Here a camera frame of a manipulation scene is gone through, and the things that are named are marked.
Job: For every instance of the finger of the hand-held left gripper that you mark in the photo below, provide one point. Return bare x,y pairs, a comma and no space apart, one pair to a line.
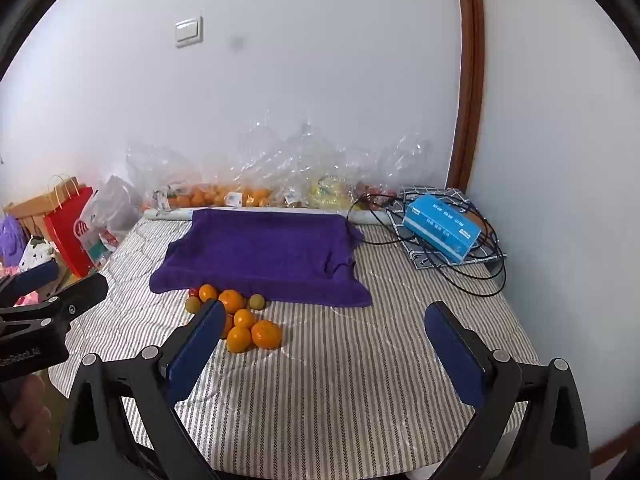
37,275
80,292

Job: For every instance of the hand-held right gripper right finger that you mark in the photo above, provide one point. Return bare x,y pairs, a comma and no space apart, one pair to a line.
457,360

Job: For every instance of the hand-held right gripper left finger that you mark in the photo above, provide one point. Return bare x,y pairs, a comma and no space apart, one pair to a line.
195,355

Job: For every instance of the oval orange mandarin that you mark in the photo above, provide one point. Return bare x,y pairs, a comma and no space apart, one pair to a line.
228,327

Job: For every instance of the small green-brown fruit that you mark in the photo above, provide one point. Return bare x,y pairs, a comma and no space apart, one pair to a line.
192,305
256,302

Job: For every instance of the large mandarin with stem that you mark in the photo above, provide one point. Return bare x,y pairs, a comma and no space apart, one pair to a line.
266,334

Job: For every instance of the person's left hand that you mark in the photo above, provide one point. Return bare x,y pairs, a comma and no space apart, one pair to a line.
27,410

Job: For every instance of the white dotted cloth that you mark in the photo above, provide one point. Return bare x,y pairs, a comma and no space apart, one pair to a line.
36,255

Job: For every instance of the purple plush toy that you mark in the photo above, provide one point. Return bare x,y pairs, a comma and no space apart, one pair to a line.
10,240

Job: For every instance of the red paper bag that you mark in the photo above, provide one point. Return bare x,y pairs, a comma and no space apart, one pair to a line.
70,235

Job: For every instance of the brown paper bag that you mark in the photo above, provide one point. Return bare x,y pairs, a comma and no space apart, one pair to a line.
35,207

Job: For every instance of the white printed plastic bag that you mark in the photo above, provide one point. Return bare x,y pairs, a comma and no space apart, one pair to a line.
112,210

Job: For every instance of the dark checked cloth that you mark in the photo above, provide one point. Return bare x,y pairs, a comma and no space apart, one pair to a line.
415,255

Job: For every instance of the purple towel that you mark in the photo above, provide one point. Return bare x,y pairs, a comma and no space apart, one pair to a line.
265,245

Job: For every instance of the blue tissue box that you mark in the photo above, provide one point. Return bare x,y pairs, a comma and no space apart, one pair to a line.
440,227

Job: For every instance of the clear bag with leafy oranges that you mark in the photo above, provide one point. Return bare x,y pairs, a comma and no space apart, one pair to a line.
160,170

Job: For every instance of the clear bag of oranges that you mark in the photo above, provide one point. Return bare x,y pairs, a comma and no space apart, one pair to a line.
250,170

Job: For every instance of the clear bag of red fruit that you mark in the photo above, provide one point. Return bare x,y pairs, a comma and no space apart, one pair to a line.
395,165

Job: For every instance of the clear bag of yellow fruit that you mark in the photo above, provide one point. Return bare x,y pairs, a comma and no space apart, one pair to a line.
325,180

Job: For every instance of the brown wooden door frame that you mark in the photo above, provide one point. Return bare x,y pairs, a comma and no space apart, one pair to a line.
470,85

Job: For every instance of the white light switch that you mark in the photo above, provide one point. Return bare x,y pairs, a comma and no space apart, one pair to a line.
189,31

